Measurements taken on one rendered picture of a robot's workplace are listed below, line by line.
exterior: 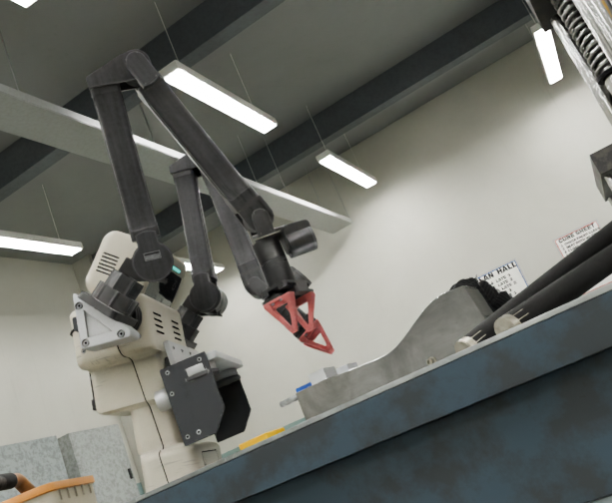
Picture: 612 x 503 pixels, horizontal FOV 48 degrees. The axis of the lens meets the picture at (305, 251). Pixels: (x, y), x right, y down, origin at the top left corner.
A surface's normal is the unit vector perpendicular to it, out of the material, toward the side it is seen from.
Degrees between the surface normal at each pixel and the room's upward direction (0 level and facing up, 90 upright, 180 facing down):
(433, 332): 90
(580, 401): 90
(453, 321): 90
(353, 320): 90
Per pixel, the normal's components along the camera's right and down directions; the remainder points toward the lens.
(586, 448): -0.48, -0.07
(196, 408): -0.13, -0.24
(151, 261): 0.24, -0.03
